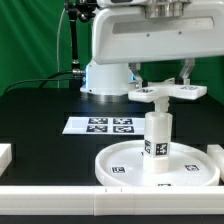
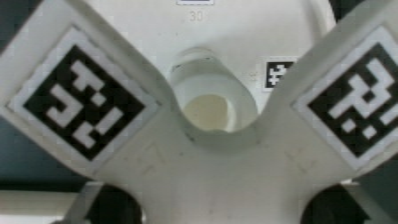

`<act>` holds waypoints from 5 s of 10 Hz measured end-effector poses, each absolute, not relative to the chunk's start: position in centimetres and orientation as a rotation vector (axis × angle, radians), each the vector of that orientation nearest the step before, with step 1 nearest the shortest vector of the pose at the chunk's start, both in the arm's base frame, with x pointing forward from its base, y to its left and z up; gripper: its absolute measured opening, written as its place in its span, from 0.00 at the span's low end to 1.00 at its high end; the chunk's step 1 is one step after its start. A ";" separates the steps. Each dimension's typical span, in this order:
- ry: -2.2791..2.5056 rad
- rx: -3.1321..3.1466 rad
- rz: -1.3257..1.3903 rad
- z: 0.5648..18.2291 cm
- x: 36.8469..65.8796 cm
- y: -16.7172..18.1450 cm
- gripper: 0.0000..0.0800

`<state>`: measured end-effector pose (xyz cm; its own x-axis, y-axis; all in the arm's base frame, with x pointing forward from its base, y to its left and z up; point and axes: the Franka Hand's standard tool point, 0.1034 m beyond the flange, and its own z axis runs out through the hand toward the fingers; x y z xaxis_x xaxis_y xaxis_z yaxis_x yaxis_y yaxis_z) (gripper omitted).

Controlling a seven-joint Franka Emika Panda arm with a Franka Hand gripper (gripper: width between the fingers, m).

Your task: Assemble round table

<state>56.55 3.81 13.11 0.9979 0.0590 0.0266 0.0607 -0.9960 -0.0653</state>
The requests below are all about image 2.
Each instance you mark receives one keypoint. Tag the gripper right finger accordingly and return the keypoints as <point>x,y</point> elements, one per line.
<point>344,206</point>

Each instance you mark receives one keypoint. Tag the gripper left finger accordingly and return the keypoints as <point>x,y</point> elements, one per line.
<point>104,206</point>

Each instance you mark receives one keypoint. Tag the white cross-shaped table base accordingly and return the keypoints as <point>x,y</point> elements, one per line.
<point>88,100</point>

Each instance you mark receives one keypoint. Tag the white cylindrical table leg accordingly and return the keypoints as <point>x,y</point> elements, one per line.
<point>214,97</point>

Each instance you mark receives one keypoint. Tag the white round table top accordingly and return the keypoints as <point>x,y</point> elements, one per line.
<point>251,31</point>

